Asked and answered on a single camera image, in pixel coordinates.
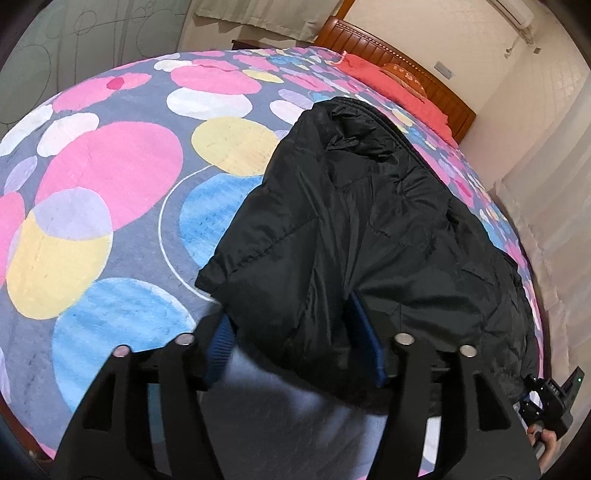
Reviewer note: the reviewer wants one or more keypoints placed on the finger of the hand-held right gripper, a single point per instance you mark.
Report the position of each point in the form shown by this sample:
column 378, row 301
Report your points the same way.
column 528, row 406

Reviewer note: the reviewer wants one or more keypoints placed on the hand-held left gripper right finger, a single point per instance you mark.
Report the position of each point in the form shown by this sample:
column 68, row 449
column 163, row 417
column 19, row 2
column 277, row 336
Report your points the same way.
column 367, row 344

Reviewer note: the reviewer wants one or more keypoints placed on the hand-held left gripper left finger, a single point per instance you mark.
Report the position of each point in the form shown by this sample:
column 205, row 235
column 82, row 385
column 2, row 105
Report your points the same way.
column 219, row 353

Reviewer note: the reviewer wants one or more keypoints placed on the black puffer jacket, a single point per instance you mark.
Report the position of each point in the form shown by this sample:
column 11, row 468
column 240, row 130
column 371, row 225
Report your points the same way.
column 369, row 207

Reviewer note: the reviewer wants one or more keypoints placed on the person's right hand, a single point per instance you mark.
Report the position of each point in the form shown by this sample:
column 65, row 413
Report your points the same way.
column 547, row 447

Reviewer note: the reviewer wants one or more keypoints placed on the bubble print bed sheet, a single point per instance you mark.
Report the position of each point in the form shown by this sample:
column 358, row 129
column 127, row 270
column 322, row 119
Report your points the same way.
column 115, row 161

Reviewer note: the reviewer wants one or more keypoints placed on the red quilt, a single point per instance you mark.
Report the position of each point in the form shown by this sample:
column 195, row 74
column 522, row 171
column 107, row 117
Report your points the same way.
column 415, row 104

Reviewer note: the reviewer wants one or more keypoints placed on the brown cushion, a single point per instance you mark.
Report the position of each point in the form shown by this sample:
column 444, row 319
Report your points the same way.
column 406, row 76

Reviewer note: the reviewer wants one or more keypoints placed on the wooden bed headboard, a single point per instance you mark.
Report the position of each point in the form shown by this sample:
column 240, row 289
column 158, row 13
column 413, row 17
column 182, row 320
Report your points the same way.
column 369, row 44

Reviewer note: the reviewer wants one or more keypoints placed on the wooden nightstand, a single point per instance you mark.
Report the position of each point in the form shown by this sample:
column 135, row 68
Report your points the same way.
column 258, row 44

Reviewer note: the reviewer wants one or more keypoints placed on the cream window curtain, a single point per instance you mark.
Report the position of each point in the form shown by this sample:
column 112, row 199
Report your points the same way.
column 277, row 18

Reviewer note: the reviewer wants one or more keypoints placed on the frosted glass wardrobe door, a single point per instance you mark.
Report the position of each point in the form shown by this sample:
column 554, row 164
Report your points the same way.
column 69, row 46

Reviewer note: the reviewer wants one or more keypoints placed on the white air conditioner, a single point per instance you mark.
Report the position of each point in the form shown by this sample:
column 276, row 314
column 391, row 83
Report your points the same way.
column 512, row 11

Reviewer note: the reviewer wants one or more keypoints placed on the cream wall curtain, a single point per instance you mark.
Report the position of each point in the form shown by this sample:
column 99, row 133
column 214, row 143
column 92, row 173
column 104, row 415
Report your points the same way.
column 554, row 207

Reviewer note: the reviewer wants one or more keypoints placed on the wall socket panel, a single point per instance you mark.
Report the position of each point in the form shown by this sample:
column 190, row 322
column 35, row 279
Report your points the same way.
column 444, row 69

